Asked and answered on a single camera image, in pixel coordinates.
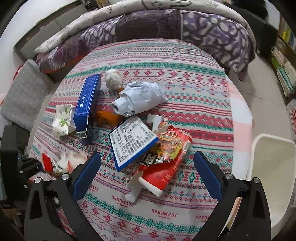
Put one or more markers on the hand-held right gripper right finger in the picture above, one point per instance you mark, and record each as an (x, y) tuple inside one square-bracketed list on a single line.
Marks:
[(208, 177)]

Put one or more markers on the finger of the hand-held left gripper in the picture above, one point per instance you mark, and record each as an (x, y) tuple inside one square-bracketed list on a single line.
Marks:
[(29, 165)]

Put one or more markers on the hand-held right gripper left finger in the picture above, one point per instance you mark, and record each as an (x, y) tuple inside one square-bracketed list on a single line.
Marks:
[(85, 177)]

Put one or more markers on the red and white wrapper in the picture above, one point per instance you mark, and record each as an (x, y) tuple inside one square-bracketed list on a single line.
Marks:
[(49, 163)]

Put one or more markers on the red printed snack package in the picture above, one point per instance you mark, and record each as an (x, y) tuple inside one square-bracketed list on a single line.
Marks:
[(171, 162)]

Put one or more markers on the torn white cardboard piece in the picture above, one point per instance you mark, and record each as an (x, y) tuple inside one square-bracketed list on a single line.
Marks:
[(135, 190)]

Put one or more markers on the green print paper cup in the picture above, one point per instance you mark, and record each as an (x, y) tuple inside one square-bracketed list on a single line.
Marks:
[(60, 122)]

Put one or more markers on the blue-edged box with text label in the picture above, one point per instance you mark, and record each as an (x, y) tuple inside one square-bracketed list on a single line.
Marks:
[(131, 141)]

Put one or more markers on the orange plush toy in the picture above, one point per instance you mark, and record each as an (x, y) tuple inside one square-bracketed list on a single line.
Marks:
[(104, 118)]

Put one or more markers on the white chair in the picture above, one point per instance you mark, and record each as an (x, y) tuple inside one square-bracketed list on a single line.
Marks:
[(270, 166)]

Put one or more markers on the long blue cardboard box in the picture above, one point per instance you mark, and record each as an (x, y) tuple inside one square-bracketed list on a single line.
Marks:
[(86, 102)]

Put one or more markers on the pale paper bag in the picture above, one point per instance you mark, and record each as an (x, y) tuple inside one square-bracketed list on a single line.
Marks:
[(141, 97)]

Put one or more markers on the white tissue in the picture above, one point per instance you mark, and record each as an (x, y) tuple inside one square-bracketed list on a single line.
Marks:
[(112, 78)]

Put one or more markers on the grey check cushion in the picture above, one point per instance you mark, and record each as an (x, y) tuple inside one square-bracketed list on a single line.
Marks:
[(25, 92)]

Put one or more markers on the pink and white check cloth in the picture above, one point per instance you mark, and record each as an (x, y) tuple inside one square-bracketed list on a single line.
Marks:
[(240, 111)]

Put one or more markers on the patterned knit-print tablecloth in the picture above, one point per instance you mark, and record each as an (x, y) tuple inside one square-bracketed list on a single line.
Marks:
[(185, 97)]

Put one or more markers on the red knitted cloth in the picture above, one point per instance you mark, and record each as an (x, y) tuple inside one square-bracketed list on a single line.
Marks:
[(18, 71)]

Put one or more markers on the blue white cardboard box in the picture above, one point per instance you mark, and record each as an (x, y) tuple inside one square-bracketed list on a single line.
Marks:
[(292, 118)]

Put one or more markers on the stack of books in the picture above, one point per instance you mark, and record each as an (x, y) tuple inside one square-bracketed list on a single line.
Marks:
[(284, 71)]

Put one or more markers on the black cabinet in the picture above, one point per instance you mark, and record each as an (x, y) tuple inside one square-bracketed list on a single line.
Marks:
[(261, 34)]

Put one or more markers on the purple patterned duvet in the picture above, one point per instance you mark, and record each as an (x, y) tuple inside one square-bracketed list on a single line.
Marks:
[(138, 27)]

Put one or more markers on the wooden bookshelf with books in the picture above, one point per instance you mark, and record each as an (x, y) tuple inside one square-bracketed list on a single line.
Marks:
[(288, 34)]

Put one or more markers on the black clothes pile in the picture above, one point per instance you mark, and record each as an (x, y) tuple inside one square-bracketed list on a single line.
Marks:
[(260, 7)]

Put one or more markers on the grey upholstered bed frame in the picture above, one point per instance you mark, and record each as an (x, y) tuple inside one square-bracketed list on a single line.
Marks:
[(34, 39)]

